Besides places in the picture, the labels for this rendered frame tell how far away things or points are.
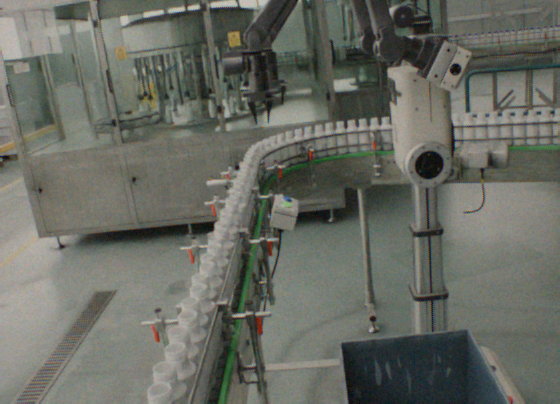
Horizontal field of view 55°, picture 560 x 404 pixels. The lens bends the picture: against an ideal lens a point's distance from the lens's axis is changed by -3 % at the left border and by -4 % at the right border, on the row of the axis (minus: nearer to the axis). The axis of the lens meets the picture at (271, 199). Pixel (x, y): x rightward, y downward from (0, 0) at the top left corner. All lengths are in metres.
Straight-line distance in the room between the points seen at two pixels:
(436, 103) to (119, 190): 3.63
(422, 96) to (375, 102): 4.78
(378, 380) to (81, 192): 4.08
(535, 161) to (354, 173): 0.90
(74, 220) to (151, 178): 0.84
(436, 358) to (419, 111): 0.80
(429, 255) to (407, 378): 0.72
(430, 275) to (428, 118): 0.58
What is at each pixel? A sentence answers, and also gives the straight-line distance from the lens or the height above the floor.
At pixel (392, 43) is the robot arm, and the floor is 1.60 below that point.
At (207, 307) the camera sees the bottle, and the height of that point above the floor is 1.13.
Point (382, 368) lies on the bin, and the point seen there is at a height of 0.87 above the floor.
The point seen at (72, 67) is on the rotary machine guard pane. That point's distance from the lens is 5.00.
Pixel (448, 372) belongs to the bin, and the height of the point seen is 0.84.
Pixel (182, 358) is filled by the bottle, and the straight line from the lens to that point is 1.00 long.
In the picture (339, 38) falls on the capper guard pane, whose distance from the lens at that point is 6.53.
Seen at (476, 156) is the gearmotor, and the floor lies 1.00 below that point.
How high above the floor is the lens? 1.66
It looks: 17 degrees down
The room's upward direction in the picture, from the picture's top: 7 degrees counter-clockwise
